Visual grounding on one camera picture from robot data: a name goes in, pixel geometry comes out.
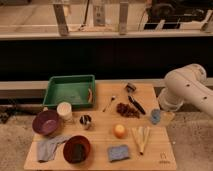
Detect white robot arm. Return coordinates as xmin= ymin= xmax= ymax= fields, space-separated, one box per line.
xmin=158 ymin=64 xmax=213 ymax=117

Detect corn cob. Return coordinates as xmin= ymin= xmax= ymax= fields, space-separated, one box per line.
xmin=131 ymin=126 xmax=150 ymax=155

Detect black handled tool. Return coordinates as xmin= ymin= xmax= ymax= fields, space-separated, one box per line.
xmin=128 ymin=95 xmax=146 ymax=115

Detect blue sponge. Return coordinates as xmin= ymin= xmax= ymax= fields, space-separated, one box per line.
xmin=107 ymin=145 xmax=130 ymax=162

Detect purple bowl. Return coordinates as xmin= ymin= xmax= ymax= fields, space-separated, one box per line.
xmin=32 ymin=110 xmax=61 ymax=136

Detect small metal cup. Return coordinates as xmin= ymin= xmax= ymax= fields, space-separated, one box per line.
xmin=79 ymin=115 xmax=92 ymax=130

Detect white cup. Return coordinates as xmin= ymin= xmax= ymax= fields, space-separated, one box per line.
xmin=57 ymin=102 xmax=72 ymax=121

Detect small dark metal object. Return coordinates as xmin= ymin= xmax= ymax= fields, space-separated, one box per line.
xmin=125 ymin=83 xmax=136 ymax=93

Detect bunch of dark grapes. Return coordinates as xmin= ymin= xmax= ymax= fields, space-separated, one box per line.
xmin=116 ymin=103 xmax=140 ymax=118

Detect grey blue cloth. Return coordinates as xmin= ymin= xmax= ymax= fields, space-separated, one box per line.
xmin=37 ymin=135 xmax=70 ymax=162

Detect wooden board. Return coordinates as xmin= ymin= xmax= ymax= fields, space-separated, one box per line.
xmin=24 ymin=83 xmax=177 ymax=171

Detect green plastic tray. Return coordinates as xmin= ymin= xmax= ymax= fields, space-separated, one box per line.
xmin=43 ymin=75 xmax=96 ymax=109

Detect orange fruit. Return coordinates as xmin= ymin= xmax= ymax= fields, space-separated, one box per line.
xmin=113 ymin=124 xmax=126 ymax=138

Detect small blue cup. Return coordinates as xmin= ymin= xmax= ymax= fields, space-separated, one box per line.
xmin=150 ymin=109 xmax=161 ymax=124

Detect red bowl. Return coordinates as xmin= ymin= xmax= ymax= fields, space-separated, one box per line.
xmin=63 ymin=135 xmax=91 ymax=164

